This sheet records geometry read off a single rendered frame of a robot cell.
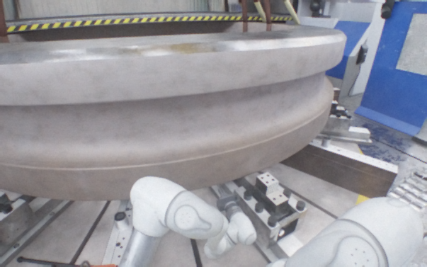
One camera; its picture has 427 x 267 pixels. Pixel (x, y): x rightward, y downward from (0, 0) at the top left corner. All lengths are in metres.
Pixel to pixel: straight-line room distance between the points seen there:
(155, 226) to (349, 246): 0.54
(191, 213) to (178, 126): 0.83
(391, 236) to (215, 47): 1.01
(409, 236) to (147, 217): 0.65
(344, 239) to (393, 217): 0.16
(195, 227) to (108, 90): 0.80
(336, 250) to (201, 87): 0.96
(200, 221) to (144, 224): 0.20
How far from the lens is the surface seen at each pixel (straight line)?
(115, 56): 1.14
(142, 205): 0.75
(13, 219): 2.20
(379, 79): 5.53
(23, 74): 1.36
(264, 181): 1.64
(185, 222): 0.64
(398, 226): 0.56
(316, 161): 2.57
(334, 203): 2.45
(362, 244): 0.44
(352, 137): 3.63
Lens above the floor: 1.90
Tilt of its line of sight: 29 degrees down
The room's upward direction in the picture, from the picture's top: straight up
